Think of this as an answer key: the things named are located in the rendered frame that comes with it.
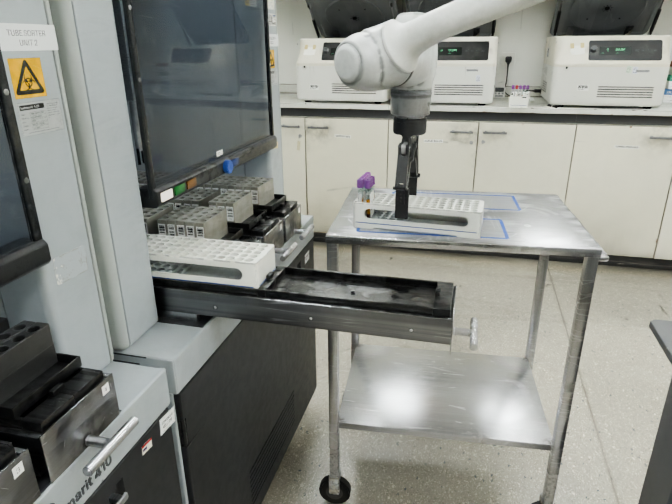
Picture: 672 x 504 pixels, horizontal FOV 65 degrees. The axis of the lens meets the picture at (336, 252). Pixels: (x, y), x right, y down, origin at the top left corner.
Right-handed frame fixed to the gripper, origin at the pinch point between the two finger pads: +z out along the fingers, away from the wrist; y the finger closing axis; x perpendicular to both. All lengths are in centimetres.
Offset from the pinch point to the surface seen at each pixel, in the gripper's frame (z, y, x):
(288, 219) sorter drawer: 8.1, 3.3, 31.9
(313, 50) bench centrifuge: -31, 193, 92
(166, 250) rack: 1, -41, 38
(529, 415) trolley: 59, 7, -35
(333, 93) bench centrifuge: -7, 189, 79
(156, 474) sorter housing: 30, -66, 28
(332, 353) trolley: 36.9, -12.5, 14.7
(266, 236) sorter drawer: 7.3, -12.7, 31.0
